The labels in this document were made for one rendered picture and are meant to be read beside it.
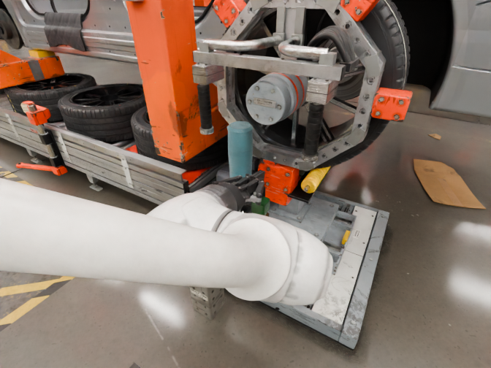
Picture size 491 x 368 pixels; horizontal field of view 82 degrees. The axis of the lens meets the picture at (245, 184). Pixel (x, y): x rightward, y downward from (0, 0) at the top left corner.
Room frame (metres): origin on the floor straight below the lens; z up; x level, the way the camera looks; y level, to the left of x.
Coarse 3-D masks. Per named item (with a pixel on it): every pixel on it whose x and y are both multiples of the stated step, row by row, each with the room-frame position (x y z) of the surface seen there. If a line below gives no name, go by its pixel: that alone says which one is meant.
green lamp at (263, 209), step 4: (264, 200) 0.59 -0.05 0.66; (268, 200) 0.59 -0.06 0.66; (252, 204) 0.59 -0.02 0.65; (264, 204) 0.58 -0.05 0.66; (268, 204) 0.59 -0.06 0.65; (252, 208) 0.59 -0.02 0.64; (256, 208) 0.58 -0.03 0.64; (260, 208) 0.57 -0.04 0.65; (264, 208) 0.57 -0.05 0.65; (268, 208) 0.59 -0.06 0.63; (252, 212) 0.59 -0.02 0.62; (256, 212) 0.58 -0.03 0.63; (260, 212) 0.57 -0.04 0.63; (264, 212) 0.58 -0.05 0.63
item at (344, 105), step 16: (272, 16) 1.11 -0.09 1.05; (256, 32) 1.14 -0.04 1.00; (272, 32) 1.08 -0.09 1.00; (304, 32) 1.01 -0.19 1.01; (240, 80) 1.14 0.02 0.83; (256, 80) 1.25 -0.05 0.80; (240, 96) 1.12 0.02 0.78; (352, 112) 0.91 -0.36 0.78; (256, 128) 1.07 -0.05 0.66; (272, 128) 1.12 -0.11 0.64; (288, 128) 1.16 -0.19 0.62; (304, 128) 1.19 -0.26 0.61; (336, 128) 1.09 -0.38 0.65; (288, 144) 1.02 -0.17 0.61; (320, 144) 0.96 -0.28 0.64
